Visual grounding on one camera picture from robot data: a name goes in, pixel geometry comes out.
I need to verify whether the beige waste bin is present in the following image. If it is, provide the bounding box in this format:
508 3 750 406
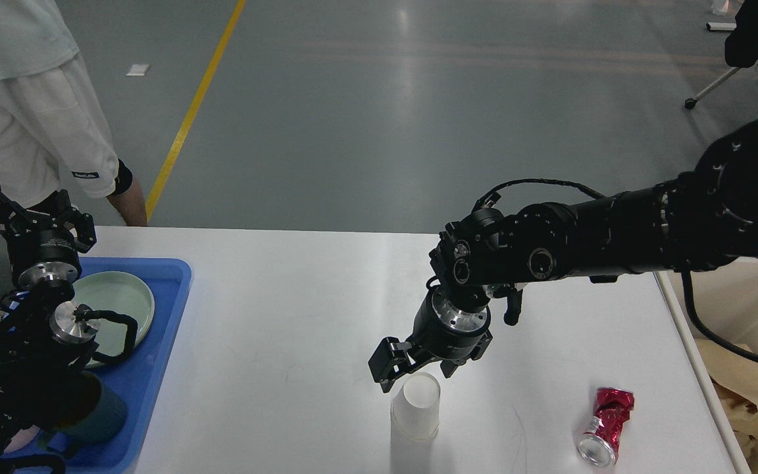
654 257 758 474

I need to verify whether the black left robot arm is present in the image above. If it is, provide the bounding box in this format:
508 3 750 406
0 184 138 473

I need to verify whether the white paper cup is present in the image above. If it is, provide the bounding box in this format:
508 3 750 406
390 374 442 442

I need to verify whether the crushed red can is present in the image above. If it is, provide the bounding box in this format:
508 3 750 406
576 387 635 468

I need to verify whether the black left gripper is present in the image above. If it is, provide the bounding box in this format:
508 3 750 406
0 183 97 289

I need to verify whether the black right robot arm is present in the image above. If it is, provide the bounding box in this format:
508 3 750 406
368 119 758 392

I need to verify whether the brown paper bag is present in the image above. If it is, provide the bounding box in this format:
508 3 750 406
695 339 758 473

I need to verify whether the teal mug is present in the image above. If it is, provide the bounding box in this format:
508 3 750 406
37 370 128 459

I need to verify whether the person in white shorts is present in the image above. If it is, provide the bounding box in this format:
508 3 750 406
0 1 147 227

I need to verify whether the blue plastic tray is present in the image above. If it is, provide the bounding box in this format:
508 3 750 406
0 258 193 474

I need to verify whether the green plate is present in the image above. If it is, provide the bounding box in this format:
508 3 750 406
73 272 155 356

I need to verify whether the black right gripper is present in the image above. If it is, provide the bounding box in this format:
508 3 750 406
368 286 492 394

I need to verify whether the pink mug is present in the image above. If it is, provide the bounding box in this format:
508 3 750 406
2 425 41 455

